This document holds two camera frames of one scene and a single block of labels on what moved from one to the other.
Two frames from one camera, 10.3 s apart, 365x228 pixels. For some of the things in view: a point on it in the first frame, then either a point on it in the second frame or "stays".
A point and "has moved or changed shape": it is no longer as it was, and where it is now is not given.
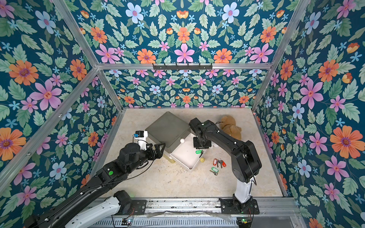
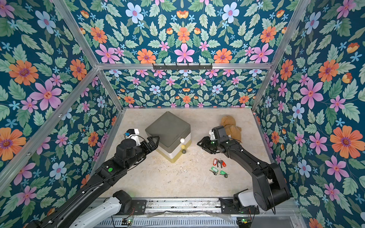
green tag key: (214, 170) stays
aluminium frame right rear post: (296, 16) stays
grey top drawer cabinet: (168, 129) stays
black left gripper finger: (157, 148) -> (155, 139)
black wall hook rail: (182, 67) stays
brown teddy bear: (228, 125) stays
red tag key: (222, 163) stays
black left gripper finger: (161, 153) -> (152, 143)
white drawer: (185, 154) has moved or changed shape
